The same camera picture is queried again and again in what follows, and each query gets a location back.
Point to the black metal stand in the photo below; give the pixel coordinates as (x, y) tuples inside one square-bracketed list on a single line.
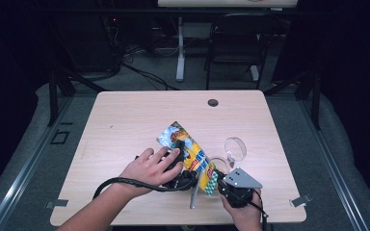
[(316, 102), (53, 96)]

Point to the black chair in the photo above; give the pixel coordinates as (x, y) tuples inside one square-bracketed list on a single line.
[(237, 38)]

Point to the yellow spouted food pouch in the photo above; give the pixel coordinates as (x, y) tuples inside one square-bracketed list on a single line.
[(196, 157)]

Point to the dark equipment with red light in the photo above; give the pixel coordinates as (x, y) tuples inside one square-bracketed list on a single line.
[(112, 41)]

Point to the person's right hand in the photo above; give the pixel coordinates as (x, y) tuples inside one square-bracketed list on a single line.
[(247, 215)]

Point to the grey tape strip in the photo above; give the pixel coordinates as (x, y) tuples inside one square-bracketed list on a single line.
[(301, 200), (57, 203)]

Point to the person's left hand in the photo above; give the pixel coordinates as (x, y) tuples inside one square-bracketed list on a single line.
[(147, 171)]

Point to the white background desk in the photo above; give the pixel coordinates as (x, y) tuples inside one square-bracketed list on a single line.
[(224, 3)]

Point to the grey metal floor rail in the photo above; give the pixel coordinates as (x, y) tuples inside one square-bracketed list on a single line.
[(25, 166), (334, 166)]

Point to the clear glass jar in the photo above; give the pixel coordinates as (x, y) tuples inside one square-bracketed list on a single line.
[(234, 150)]

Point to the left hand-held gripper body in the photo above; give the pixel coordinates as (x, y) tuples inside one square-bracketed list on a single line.
[(184, 181)]

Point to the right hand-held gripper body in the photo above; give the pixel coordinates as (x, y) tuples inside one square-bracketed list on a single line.
[(237, 192)]

